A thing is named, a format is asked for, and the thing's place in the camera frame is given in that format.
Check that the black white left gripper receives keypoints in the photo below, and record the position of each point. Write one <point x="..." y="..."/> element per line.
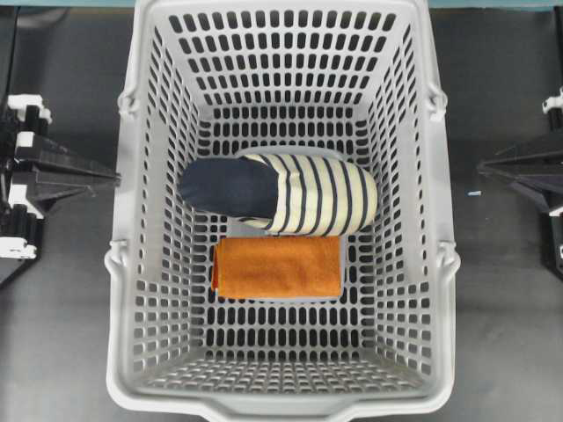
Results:
<point x="30" y="189"/>

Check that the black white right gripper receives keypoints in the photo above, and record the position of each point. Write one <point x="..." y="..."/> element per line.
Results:
<point x="534" y="169"/>

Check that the folded orange cloth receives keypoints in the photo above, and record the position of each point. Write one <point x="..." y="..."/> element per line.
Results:
<point x="278" y="268"/>

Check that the grey plastic shopping basket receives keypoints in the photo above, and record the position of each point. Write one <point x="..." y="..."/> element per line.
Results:
<point x="353" y="80"/>

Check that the striped navy cream slipper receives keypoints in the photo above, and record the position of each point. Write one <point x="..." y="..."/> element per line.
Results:
<point x="286" y="194"/>

